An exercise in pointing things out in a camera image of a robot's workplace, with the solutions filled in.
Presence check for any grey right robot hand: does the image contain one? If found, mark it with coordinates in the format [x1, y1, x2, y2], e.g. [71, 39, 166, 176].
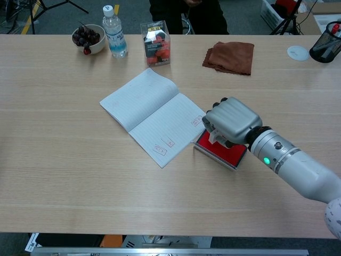
[201, 97, 263, 149]

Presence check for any small red white stamp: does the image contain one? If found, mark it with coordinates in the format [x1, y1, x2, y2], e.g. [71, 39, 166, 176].
[208, 129, 227, 147]

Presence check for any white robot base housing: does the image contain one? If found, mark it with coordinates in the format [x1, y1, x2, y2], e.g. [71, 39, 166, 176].
[121, 234, 213, 249]

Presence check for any red ink pad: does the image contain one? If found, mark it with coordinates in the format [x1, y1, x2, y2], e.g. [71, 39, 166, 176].
[193, 130, 248, 171]

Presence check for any brown folded cloth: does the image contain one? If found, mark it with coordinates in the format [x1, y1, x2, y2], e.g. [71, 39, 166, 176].
[201, 41, 255, 76]

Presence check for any open lined notebook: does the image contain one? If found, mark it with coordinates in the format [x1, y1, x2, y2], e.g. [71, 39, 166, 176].
[99, 67, 214, 169]

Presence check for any white round lid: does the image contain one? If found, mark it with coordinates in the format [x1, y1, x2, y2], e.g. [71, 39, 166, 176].
[287, 45, 311, 62]

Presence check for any person in black clothes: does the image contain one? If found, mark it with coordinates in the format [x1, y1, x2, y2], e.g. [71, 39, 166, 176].
[148, 0, 230, 35]

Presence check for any clear box with red fruit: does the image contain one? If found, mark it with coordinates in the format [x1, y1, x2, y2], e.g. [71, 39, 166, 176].
[140, 20, 172, 67]

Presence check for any white plastic crate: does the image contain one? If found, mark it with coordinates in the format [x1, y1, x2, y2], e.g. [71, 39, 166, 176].
[260, 0, 287, 31]

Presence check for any black tripod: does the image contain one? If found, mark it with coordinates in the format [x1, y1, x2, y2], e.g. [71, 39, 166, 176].
[269, 0, 304, 36]
[26, 0, 90, 35]

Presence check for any black mesh pen holder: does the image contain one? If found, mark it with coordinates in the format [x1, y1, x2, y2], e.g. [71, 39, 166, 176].
[309, 21, 341, 63]

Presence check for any brown cardboard box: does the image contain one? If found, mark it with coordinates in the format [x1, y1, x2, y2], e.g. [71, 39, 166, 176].
[295, 0, 341, 35]

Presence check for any clear plastic water bottle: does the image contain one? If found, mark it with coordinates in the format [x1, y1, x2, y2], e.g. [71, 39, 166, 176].
[102, 5, 128, 59]

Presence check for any cream ceramic bowl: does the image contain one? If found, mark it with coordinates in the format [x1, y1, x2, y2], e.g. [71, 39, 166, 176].
[71, 24, 107, 55]

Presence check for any dark grape bunch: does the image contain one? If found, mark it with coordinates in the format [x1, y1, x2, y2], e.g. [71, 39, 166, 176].
[72, 21, 101, 56]

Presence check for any white printed paper sheet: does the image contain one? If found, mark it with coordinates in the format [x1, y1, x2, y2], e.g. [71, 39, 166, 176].
[25, 233, 40, 253]

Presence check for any chrome stool frame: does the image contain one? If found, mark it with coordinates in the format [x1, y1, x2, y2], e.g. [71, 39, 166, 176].
[181, 10, 195, 35]

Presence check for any aluminium profile rail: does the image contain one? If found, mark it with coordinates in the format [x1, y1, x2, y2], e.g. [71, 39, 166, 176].
[30, 247, 310, 256]

